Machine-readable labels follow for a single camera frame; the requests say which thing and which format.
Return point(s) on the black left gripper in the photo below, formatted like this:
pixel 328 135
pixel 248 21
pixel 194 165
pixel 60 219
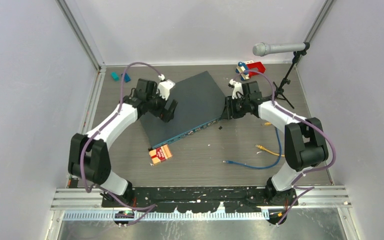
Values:
pixel 165 115

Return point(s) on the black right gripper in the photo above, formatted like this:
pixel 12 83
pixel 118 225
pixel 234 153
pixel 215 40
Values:
pixel 230 112

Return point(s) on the dark network switch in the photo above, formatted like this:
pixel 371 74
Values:
pixel 200 103

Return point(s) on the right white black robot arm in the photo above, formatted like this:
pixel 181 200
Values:
pixel 304 145

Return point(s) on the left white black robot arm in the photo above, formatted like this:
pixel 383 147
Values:
pixel 89 157

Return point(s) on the red and gold card box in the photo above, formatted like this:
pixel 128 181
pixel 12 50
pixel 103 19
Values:
pixel 160 154

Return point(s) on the red white blue toy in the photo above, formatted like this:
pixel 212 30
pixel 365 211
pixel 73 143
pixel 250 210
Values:
pixel 243 66

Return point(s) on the blue plastic block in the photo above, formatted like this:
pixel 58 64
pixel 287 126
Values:
pixel 126 78

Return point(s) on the black microphone tripod stand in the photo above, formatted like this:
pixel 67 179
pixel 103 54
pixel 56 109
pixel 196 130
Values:
pixel 279 92

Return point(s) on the teal plastic block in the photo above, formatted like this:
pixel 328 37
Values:
pixel 115 76

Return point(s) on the grey microphone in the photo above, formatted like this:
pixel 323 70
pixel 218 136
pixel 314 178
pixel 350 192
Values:
pixel 263 49

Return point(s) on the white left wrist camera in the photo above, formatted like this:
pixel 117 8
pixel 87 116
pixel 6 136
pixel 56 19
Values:
pixel 164 89

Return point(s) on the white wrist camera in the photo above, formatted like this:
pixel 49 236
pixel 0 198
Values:
pixel 237 89
pixel 164 89

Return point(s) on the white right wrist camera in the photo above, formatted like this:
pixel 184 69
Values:
pixel 237 89

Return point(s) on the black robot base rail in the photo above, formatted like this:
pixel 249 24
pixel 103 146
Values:
pixel 207 199

